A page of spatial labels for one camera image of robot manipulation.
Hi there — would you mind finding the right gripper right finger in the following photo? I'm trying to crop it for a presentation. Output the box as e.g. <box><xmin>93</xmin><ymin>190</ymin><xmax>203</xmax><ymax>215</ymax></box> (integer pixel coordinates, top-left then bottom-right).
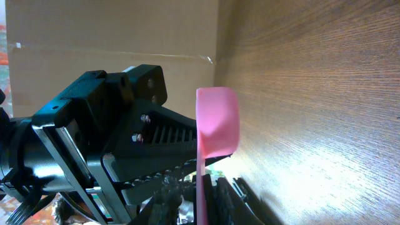
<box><xmin>216</xmin><ymin>177</ymin><xmax>275</xmax><ymax>225</ymax></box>

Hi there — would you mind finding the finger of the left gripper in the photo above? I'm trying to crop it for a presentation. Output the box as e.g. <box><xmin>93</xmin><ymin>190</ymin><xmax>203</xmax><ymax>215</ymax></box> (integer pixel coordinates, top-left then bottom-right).
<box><xmin>128</xmin><ymin>159</ymin><xmax>196</xmax><ymax>225</ymax></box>

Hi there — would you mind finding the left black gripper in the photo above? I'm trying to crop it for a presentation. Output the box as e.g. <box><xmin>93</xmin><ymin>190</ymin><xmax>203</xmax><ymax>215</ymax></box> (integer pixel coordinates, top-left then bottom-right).
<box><xmin>31</xmin><ymin>64</ymin><xmax>232</xmax><ymax>225</ymax></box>

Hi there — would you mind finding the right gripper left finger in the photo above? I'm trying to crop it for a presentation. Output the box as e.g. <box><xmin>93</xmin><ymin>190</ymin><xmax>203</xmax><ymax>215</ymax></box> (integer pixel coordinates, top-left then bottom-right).
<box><xmin>202</xmin><ymin>174</ymin><xmax>219</xmax><ymax>225</ymax></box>

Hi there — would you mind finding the pink plastic measuring scoop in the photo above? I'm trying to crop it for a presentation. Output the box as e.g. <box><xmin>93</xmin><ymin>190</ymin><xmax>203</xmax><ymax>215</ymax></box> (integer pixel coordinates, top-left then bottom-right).
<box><xmin>196</xmin><ymin>87</ymin><xmax>240</xmax><ymax>225</ymax></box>

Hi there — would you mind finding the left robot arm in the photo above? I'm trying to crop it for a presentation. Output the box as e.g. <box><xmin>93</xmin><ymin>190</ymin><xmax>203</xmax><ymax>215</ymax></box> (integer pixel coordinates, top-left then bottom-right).
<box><xmin>1</xmin><ymin>64</ymin><xmax>239</xmax><ymax>224</ymax></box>

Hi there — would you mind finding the brown cardboard box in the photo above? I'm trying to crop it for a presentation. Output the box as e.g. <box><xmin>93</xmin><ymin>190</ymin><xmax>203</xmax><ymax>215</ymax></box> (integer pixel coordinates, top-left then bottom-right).
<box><xmin>5</xmin><ymin>1</ymin><xmax>218</xmax><ymax>118</ymax></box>

